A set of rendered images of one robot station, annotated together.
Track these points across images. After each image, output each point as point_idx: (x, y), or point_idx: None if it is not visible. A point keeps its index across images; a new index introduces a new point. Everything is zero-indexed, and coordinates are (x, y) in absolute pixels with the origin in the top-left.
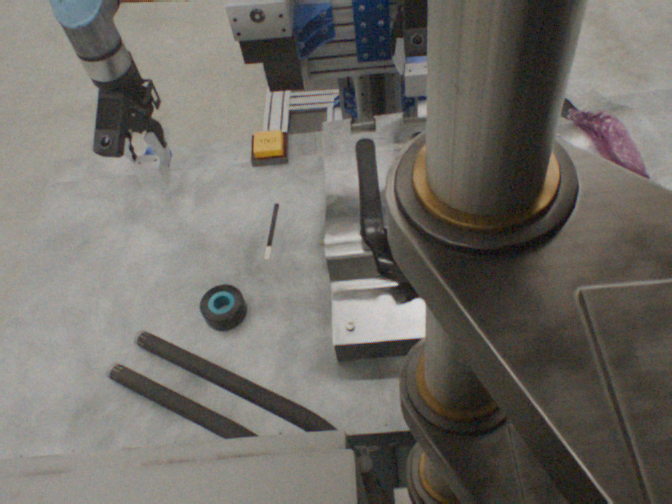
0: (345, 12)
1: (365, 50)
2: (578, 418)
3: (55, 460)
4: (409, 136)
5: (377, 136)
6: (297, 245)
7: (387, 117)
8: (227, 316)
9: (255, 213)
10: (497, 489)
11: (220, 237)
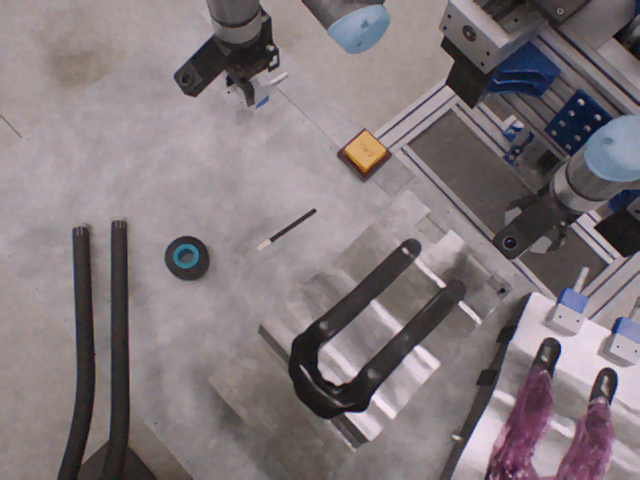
0: (566, 89)
1: (556, 130)
2: None
3: None
4: (451, 279)
5: (429, 251)
6: (289, 262)
7: (458, 242)
8: (178, 272)
9: (293, 200)
10: None
11: (250, 193)
